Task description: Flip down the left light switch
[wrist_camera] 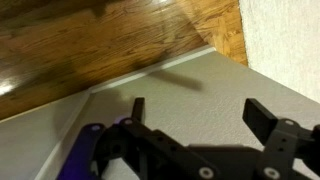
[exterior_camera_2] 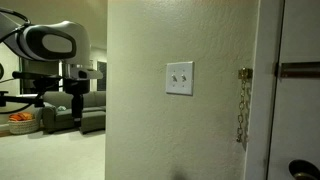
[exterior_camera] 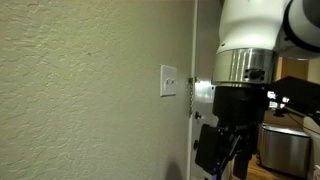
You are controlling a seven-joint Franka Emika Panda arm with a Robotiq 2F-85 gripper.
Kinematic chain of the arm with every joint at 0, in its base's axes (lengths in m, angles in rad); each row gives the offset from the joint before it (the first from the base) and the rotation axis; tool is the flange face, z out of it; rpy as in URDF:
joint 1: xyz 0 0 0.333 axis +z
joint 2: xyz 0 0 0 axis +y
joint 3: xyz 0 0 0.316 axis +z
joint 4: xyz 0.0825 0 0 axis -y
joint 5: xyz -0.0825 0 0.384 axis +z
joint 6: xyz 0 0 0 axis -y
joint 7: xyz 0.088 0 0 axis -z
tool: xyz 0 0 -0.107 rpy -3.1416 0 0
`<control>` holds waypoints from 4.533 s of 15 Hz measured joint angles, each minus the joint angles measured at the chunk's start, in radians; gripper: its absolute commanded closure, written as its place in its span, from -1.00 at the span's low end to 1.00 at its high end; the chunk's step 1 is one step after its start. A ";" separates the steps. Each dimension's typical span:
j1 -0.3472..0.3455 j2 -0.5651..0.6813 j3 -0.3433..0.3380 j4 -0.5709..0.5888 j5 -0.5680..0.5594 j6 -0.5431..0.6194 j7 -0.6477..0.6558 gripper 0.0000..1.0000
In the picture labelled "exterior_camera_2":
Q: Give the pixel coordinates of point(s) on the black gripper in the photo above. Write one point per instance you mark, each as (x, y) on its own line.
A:
(76, 85)

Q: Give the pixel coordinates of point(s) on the light switch toggle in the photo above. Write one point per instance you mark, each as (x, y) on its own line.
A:
(173, 78)
(183, 78)

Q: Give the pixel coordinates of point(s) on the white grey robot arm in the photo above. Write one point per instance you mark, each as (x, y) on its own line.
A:
(50, 41)

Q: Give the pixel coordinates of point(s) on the small teal object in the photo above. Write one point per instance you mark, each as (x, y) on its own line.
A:
(61, 108)

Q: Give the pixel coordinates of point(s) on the grey green sofa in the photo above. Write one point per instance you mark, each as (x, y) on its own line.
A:
(93, 113)

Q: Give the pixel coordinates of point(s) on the woven basket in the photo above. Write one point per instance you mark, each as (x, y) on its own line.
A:
(22, 126)

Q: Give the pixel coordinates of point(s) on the white door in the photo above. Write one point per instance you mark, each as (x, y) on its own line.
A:
(296, 110)

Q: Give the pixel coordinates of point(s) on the dark round door knob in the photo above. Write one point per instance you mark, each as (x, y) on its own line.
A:
(303, 170)

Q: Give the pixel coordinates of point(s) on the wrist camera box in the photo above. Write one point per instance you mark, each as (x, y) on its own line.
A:
(90, 74)

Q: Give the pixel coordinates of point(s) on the dark framed wall picture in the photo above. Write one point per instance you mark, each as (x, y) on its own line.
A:
(102, 76)

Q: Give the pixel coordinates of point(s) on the black stereo camera bar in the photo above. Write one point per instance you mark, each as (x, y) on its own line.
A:
(33, 75)

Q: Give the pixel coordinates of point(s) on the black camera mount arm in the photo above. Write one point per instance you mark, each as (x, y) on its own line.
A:
(20, 99)

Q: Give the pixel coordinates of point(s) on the white double switch plate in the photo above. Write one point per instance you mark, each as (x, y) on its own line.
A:
(180, 78)

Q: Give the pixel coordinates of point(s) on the white door frame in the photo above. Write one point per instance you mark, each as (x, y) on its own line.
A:
(263, 100)

